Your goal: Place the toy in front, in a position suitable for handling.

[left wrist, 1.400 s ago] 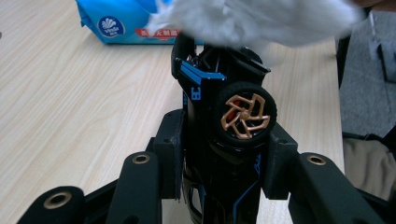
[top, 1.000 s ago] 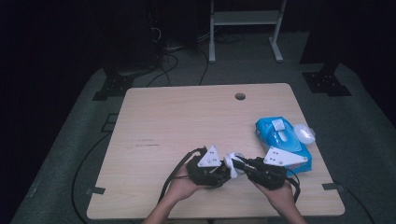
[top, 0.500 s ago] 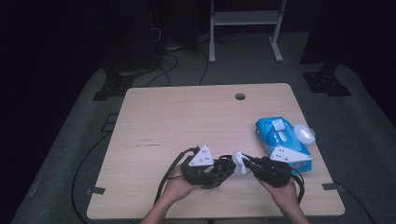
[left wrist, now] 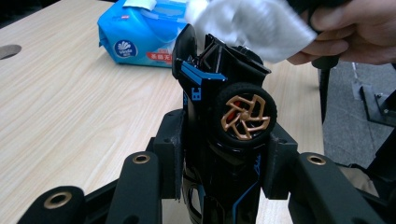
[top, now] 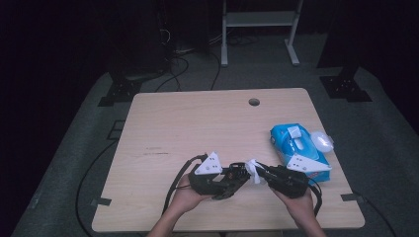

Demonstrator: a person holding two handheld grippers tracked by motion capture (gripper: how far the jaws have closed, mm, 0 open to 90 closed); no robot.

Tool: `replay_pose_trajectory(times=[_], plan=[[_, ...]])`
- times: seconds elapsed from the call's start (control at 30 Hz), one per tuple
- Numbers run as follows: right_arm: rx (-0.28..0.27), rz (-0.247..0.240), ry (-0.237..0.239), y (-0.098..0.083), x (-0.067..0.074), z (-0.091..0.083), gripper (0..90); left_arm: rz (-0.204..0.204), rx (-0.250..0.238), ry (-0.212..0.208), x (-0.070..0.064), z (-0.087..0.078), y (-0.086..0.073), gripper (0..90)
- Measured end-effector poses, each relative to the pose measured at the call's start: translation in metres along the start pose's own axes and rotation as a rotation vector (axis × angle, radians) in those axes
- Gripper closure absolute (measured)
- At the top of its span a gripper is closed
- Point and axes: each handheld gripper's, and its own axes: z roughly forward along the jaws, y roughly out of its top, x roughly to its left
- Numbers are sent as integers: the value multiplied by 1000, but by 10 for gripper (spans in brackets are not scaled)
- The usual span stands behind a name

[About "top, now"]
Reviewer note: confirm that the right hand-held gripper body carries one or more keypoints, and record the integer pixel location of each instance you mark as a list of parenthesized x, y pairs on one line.
[(290, 182)]

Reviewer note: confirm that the white wet wipe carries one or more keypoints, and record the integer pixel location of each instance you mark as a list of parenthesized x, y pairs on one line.
[(253, 171)]

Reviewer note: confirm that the black stand base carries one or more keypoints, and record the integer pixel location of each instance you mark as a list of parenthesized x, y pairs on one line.
[(344, 87), (120, 92)]

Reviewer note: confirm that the person's left hand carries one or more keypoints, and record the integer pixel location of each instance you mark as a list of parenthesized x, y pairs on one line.
[(187, 200)]

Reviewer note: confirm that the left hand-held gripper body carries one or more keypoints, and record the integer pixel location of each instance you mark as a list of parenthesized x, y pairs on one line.
[(202, 184)]

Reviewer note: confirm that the white metal stand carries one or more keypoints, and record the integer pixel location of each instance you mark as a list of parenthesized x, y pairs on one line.
[(260, 19)]

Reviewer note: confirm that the grey tape strip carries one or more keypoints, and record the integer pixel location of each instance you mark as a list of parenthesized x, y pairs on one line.
[(100, 201), (351, 197)]

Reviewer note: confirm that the blue toy car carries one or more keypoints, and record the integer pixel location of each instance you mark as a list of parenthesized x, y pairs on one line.
[(235, 179)]

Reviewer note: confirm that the blue wet wipes pack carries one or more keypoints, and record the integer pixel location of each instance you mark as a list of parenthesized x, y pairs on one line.
[(293, 144)]

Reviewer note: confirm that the person's right hand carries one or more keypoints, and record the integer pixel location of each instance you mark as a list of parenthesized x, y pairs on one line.
[(298, 207)]

